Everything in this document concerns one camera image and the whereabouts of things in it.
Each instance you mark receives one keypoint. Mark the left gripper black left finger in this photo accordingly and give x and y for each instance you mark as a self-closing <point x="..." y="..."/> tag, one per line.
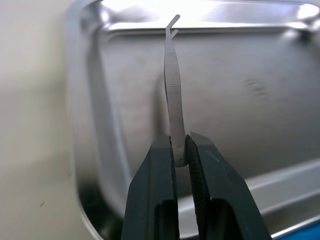
<point x="150" y="190"/>

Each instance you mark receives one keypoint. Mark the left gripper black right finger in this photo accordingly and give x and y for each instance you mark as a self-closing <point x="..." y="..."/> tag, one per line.
<point x="220" y="195"/>

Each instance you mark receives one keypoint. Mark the grey ribbed tweezers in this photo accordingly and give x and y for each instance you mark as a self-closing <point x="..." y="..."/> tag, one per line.
<point x="172" y="100"/>

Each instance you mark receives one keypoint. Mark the rectangular metal tray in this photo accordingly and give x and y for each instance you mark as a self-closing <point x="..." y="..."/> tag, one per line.
<point x="250" y="112"/>

